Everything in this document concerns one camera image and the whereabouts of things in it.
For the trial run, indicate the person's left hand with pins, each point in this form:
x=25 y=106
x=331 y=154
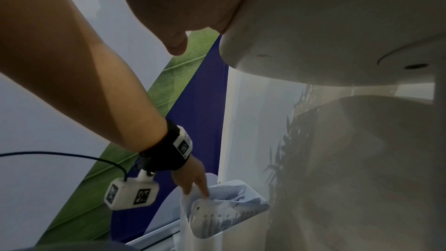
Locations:
x=191 y=172

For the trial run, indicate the printed paper bundle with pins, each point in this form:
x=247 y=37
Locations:
x=216 y=216

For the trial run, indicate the white paper bin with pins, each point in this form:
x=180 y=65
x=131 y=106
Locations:
x=244 y=236

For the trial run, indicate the person's left forearm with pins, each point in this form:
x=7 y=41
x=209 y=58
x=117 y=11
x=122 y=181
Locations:
x=69 y=65

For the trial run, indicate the person's grey trousers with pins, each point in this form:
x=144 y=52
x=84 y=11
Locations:
x=69 y=247

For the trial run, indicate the green leaf print mat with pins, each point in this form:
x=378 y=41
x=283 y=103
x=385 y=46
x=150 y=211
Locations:
x=87 y=203

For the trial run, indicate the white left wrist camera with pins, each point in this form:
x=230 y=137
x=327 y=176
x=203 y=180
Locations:
x=125 y=194

